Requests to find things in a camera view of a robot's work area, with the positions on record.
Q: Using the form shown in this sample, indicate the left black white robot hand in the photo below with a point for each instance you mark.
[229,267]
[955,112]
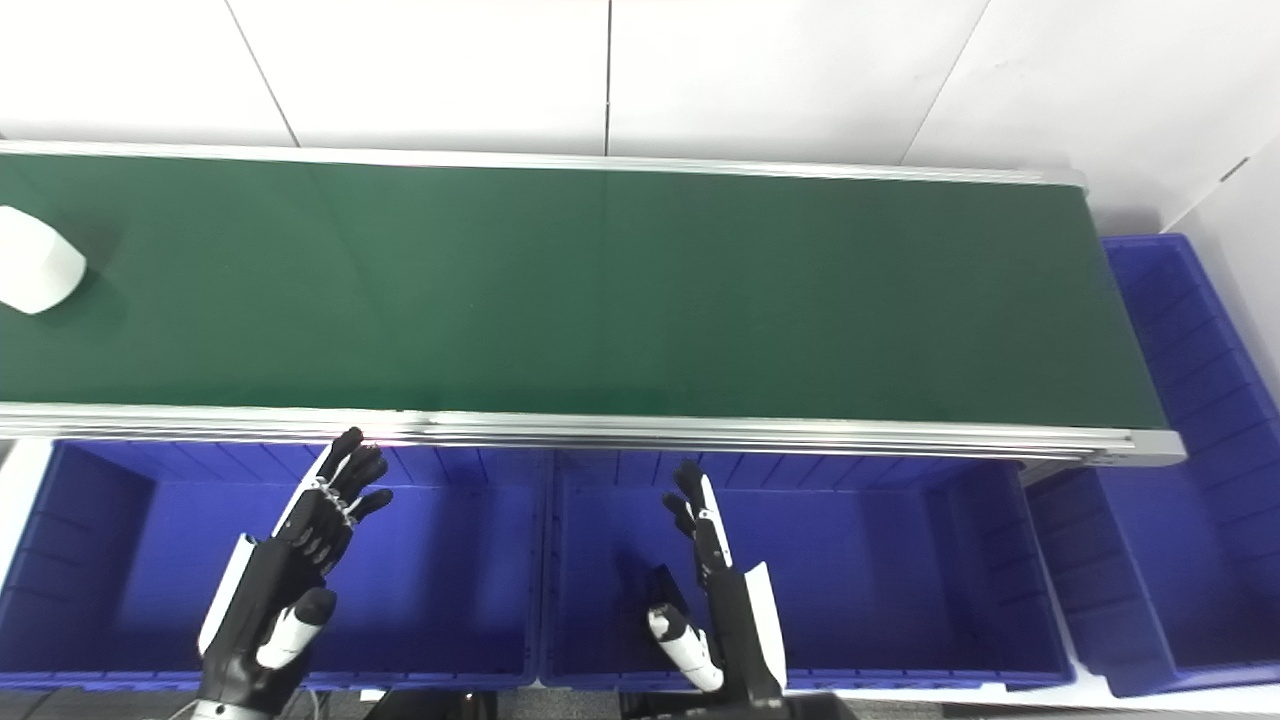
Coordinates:
[265,590]

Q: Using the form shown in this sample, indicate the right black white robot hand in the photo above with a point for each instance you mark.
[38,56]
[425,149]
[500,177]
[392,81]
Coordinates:
[735,610]

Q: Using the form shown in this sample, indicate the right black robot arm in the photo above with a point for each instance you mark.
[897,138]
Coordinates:
[810,709]

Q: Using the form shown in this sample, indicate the white rounded plastic part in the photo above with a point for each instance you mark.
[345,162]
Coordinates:
[35,260]

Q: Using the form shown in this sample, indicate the blue plastic bin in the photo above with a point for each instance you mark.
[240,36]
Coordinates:
[1190,560]
[420,590]
[850,580]

